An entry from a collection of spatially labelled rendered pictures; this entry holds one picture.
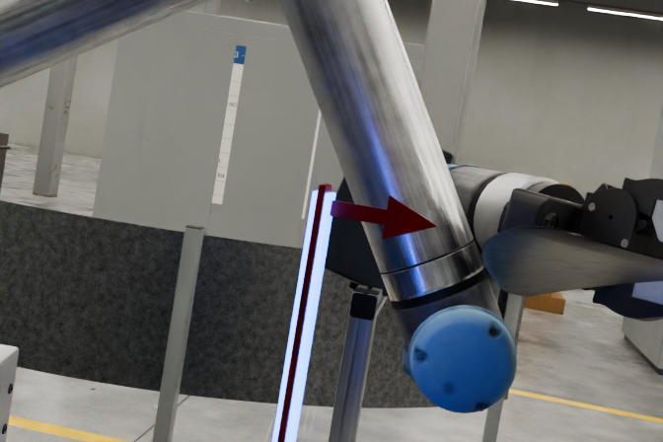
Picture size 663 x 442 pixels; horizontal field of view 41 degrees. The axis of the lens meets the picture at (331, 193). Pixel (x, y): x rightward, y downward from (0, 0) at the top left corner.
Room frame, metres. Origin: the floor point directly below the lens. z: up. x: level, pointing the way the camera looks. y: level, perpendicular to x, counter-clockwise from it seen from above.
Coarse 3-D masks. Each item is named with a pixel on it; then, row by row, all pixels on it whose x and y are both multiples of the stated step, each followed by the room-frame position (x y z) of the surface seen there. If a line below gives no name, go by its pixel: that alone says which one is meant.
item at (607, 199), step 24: (552, 192) 0.68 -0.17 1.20; (576, 192) 0.69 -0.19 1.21; (600, 192) 0.61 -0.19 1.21; (624, 192) 0.59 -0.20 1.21; (576, 216) 0.62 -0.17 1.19; (600, 216) 0.61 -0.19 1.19; (624, 216) 0.59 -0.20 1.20; (648, 216) 0.59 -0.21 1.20; (600, 240) 0.60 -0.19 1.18; (624, 240) 0.58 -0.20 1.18; (648, 240) 0.59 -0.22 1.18; (600, 288) 0.59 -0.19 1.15
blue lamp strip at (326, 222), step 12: (324, 204) 0.46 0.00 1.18; (324, 216) 0.46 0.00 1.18; (324, 228) 0.46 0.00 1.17; (324, 240) 0.47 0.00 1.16; (324, 252) 0.47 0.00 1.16; (324, 264) 0.48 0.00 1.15; (312, 276) 0.46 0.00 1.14; (312, 288) 0.46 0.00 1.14; (312, 300) 0.46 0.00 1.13; (312, 312) 0.46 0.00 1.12; (312, 324) 0.47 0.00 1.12; (312, 336) 0.48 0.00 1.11; (300, 348) 0.46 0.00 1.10; (300, 360) 0.46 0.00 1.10; (300, 372) 0.46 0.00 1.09; (300, 384) 0.46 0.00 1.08; (300, 396) 0.47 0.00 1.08; (300, 408) 0.48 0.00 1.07; (288, 420) 0.46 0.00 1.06; (288, 432) 0.46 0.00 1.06
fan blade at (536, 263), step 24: (504, 240) 0.41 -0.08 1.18; (528, 240) 0.39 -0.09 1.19; (552, 240) 0.37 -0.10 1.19; (576, 240) 0.37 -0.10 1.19; (504, 264) 0.49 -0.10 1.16; (528, 264) 0.49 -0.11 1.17; (552, 264) 0.48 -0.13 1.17; (576, 264) 0.47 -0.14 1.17; (600, 264) 0.45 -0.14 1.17; (624, 264) 0.43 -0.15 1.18; (648, 264) 0.38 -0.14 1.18; (504, 288) 0.56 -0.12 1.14; (528, 288) 0.56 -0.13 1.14; (552, 288) 0.56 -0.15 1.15; (576, 288) 0.56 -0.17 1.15
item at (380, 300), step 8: (376, 288) 1.03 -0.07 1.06; (352, 296) 0.99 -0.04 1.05; (360, 296) 0.98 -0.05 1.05; (368, 296) 0.98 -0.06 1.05; (376, 296) 0.98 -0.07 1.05; (352, 304) 0.99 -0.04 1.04; (360, 304) 0.98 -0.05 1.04; (368, 304) 0.98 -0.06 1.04; (376, 304) 0.98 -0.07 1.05; (352, 312) 0.99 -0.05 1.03; (360, 312) 0.98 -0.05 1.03; (368, 312) 0.98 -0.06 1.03; (376, 312) 0.99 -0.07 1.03; (368, 320) 0.98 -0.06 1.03
